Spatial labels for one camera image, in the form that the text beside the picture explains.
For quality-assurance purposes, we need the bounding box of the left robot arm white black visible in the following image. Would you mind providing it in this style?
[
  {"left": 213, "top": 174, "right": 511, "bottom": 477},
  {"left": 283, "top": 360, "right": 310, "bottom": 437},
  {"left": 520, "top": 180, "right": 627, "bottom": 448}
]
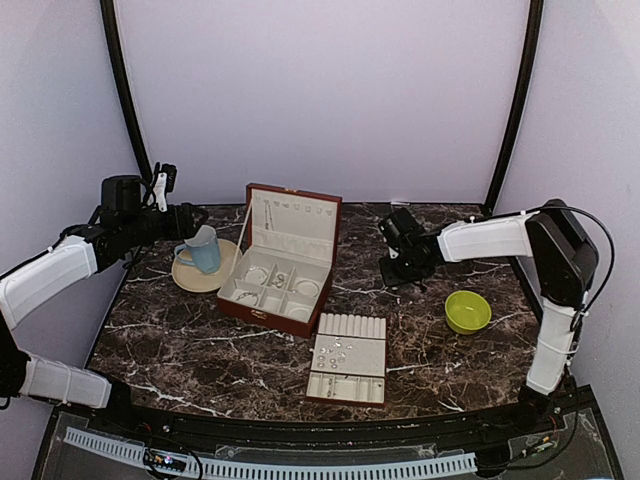
[{"left": 1, "top": 165, "right": 209, "bottom": 436}]

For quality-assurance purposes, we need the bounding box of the beige saucer plate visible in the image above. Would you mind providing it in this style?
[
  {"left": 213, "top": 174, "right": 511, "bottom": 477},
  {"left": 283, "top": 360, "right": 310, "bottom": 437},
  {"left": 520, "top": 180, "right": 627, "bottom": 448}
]
[{"left": 172, "top": 239, "right": 242, "bottom": 293}]

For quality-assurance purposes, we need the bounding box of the beige jewelry tray insert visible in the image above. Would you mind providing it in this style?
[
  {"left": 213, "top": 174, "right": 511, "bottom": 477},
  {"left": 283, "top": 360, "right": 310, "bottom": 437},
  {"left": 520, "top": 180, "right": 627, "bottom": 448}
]
[{"left": 305, "top": 313, "right": 387, "bottom": 407}]

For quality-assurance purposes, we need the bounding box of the brown leather jewelry box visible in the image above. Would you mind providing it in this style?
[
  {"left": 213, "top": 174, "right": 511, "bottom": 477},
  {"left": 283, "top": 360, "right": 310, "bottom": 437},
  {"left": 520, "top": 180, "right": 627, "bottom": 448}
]
[{"left": 217, "top": 183, "right": 342, "bottom": 338}]

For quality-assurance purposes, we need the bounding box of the blue ceramic mug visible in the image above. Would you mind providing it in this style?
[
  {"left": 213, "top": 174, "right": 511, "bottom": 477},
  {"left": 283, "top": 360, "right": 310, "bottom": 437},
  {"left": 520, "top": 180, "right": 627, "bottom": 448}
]
[{"left": 174, "top": 225, "right": 221, "bottom": 274}]

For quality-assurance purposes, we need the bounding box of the right black frame post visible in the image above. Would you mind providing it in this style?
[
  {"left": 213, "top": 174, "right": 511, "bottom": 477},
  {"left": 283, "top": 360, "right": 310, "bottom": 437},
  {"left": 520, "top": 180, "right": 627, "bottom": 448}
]
[{"left": 482, "top": 0, "right": 544, "bottom": 214}]

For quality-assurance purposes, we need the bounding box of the left black frame post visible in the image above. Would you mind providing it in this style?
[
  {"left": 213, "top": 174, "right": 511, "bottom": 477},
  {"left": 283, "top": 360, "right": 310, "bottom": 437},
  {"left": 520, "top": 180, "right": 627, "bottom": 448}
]
[{"left": 99, "top": 0, "right": 152, "bottom": 180}]

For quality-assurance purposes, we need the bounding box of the green plastic bowl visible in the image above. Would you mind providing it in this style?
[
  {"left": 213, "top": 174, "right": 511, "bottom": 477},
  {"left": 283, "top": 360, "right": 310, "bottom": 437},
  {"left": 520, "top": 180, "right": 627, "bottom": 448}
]
[{"left": 445, "top": 290, "right": 492, "bottom": 335}]

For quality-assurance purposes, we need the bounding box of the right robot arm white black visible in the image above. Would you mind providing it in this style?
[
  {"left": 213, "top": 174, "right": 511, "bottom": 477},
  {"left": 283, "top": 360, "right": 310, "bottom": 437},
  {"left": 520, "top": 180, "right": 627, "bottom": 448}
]
[{"left": 378, "top": 199, "right": 604, "bottom": 434}]

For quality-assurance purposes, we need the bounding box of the silver bangle in box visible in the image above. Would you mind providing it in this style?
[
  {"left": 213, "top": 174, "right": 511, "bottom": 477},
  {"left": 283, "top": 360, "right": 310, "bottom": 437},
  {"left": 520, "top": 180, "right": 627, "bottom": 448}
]
[{"left": 294, "top": 279, "right": 320, "bottom": 297}]

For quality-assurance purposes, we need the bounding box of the grey cable duct strip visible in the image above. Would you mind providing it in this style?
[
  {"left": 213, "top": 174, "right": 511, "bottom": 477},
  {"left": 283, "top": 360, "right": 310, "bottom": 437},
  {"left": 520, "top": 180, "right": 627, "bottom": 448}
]
[{"left": 63, "top": 428, "right": 479, "bottom": 479}]

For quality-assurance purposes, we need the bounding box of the black frame post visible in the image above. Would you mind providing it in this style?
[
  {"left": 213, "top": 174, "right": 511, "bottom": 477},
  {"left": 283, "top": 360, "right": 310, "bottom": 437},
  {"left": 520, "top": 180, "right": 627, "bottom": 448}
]
[
  {"left": 99, "top": 0, "right": 152, "bottom": 180},
  {"left": 482, "top": 0, "right": 544, "bottom": 214}
]

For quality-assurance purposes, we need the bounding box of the black front rail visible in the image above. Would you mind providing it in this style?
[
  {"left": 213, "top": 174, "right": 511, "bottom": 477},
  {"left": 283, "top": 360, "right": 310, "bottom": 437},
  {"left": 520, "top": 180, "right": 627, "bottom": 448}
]
[{"left": 83, "top": 387, "right": 577, "bottom": 451}]

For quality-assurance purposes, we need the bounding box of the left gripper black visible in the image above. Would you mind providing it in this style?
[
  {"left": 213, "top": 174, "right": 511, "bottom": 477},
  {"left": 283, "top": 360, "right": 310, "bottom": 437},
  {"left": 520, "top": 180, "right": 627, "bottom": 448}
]
[{"left": 121, "top": 202, "right": 208, "bottom": 248}]

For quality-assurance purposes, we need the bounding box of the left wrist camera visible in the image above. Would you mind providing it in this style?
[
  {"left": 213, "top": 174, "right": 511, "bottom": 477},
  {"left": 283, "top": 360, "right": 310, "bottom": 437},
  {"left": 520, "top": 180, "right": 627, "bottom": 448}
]
[{"left": 149, "top": 162, "right": 177, "bottom": 212}]

